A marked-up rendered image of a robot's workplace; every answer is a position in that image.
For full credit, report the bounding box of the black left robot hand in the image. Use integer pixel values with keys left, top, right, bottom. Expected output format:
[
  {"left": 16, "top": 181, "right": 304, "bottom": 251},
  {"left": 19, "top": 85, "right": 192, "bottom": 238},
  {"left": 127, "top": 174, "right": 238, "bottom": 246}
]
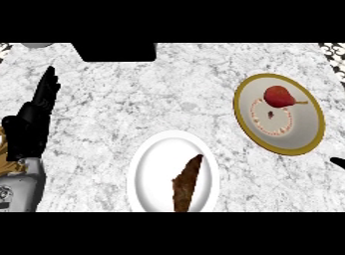
[{"left": 0, "top": 65, "right": 62, "bottom": 163}]

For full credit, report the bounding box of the gold-rimmed grey plate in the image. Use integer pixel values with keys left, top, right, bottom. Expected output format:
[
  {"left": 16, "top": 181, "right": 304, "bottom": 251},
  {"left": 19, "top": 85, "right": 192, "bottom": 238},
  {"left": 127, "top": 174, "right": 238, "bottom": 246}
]
[{"left": 232, "top": 73, "right": 326, "bottom": 156}]

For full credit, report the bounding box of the red pear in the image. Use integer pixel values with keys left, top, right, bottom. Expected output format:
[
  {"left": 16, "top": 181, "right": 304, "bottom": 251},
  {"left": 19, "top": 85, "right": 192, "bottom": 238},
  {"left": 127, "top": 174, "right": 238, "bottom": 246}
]
[{"left": 261, "top": 85, "right": 309, "bottom": 109}]

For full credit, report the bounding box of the white bowl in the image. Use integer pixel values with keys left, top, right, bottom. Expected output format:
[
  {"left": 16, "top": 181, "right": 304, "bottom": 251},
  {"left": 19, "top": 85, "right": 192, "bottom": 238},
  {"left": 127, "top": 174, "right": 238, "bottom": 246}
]
[{"left": 125, "top": 129, "right": 220, "bottom": 213}]

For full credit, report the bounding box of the grey round object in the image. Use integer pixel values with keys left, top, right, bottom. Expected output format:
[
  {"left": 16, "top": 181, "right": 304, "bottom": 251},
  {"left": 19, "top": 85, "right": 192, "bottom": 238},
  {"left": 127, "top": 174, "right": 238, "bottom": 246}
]
[{"left": 19, "top": 43, "right": 57, "bottom": 50}]

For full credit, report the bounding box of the black appliance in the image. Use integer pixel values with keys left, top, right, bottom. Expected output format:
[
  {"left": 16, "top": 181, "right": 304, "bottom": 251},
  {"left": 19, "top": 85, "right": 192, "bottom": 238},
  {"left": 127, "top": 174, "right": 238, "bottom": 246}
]
[{"left": 71, "top": 43, "right": 159, "bottom": 63}]

